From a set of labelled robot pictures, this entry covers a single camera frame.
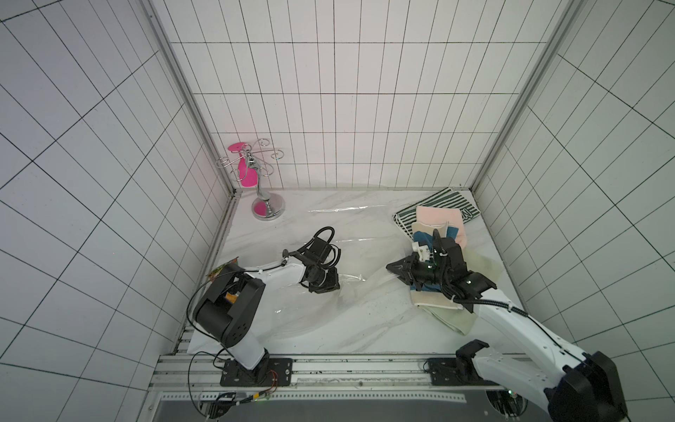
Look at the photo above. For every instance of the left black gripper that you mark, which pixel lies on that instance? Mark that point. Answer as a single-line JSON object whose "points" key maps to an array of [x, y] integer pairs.
{"points": [[331, 285]]}

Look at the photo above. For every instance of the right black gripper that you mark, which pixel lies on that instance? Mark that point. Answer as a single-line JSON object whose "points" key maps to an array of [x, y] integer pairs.
{"points": [[415, 269]]}

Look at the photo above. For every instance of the light green folded towel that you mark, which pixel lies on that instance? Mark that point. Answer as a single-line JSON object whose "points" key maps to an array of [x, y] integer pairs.
{"points": [[462, 321]]}

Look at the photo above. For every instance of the clear plastic vacuum bag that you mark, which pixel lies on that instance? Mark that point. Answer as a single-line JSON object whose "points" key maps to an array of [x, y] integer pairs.
{"points": [[372, 300]]}

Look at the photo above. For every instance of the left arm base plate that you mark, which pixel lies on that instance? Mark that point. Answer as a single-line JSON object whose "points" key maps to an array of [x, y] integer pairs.
{"points": [[269, 372]]}

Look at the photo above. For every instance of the chrome cup holder stand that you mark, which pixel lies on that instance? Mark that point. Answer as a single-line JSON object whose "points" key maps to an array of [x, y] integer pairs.
{"points": [[267, 206]]}

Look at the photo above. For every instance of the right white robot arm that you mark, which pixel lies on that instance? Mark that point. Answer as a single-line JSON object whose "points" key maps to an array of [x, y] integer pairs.
{"points": [[561, 378]]}

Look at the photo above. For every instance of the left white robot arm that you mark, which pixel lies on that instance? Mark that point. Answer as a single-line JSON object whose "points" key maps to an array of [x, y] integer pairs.
{"points": [[241, 309]]}

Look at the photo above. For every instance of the green striped Doraemon towel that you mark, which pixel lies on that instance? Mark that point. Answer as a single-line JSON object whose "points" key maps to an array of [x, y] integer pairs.
{"points": [[444, 199]]}

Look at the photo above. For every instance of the pink towel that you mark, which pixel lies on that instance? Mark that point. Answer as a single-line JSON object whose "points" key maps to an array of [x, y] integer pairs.
{"points": [[430, 218]]}

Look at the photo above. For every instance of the blue and cream towel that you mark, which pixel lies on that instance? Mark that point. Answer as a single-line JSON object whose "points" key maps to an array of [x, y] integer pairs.
{"points": [[429, 297]]}

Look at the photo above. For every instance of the colourful snack packet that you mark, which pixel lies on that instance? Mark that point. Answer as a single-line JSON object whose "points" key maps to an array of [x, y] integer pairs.
{"points": [[218, 270]]}

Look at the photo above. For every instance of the aluminium mounting rail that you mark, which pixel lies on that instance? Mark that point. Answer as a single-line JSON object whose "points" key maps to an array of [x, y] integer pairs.
{"points": [[310, 372]]}

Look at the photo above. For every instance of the pink plastic cup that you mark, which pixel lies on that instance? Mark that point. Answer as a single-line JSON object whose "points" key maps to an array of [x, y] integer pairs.
{"points": [[246, 164]]}

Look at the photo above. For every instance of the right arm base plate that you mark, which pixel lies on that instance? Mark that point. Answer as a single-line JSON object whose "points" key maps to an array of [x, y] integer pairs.
{"points": [[453, 372]]}

